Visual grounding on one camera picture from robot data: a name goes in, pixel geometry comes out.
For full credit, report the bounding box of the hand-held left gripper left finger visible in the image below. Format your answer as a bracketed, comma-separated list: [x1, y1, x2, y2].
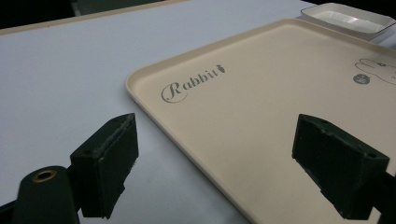
[69, 112, 139, 219]

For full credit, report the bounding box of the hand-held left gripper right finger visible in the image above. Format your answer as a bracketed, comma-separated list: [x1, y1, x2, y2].
[291, 113, 390, 221]

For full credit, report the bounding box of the beige plastic tray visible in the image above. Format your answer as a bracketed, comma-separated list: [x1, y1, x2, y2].
[124, 18, 396, 224]

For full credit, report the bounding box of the white rectangular dish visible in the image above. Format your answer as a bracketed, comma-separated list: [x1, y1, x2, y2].
[300, 2, 396, 42]

